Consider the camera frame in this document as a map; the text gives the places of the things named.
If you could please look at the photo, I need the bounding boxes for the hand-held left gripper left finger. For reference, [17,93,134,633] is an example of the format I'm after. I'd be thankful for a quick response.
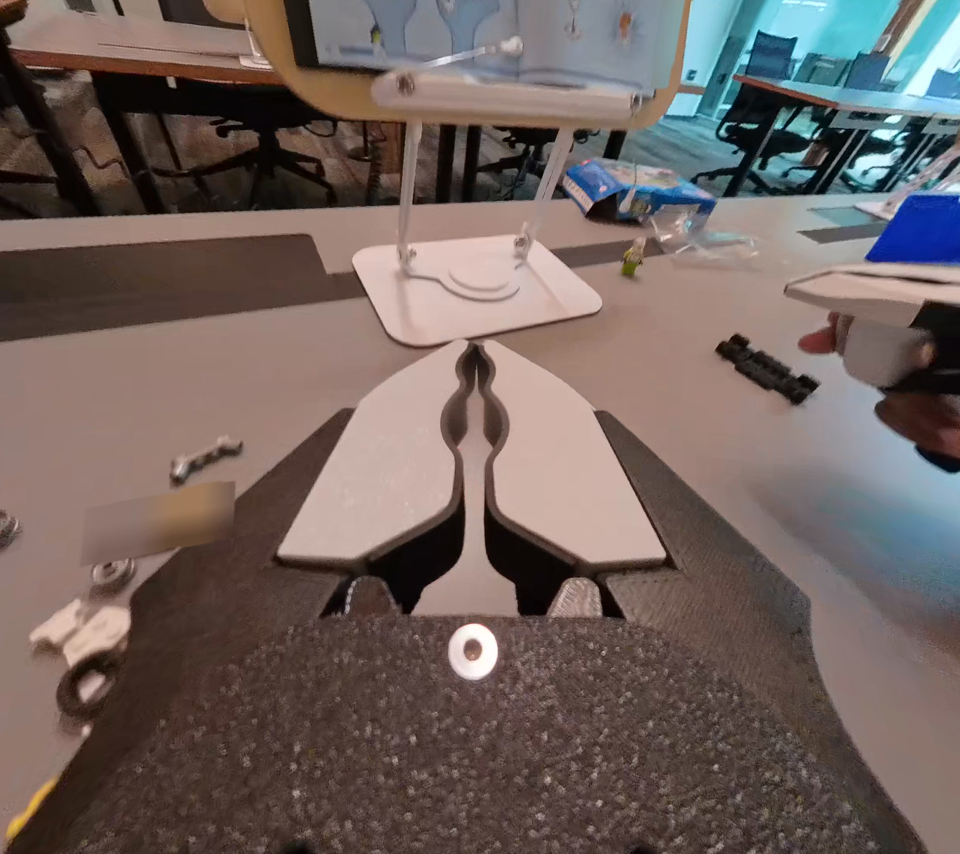
[278,340,475,573]

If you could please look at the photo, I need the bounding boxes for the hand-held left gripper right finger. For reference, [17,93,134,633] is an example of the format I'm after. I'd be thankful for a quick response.
[480,340,669,575]

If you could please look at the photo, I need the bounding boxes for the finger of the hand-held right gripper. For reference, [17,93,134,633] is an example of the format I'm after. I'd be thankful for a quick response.
[783,265,960,333]

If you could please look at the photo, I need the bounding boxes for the black lego chassis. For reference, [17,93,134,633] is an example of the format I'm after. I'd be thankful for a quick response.
[714,332,823,407]

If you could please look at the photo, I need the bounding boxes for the blue lego box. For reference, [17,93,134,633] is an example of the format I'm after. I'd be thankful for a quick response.
[564,158,718,224]

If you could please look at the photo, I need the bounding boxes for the pile of lego pieces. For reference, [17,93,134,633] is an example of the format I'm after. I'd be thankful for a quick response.
[0,431,249,723]

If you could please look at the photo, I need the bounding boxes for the person's right hand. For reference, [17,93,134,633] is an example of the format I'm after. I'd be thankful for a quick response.
[798,317,960,474]

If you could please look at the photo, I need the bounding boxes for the clear plastic bag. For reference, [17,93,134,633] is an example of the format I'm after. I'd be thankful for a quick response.
[645,202,769,266]

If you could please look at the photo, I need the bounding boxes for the brown topped desk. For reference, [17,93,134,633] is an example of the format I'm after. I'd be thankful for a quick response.
[731,71,960,191]
[0,11,409,218]

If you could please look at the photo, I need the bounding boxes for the black office chair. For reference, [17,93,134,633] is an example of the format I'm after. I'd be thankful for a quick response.
[716,32,801,191]
[897,64,960,108]
[207,116,343,213]

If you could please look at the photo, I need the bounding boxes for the white book stand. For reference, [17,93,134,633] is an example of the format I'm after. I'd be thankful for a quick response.
[222,0,706,348]

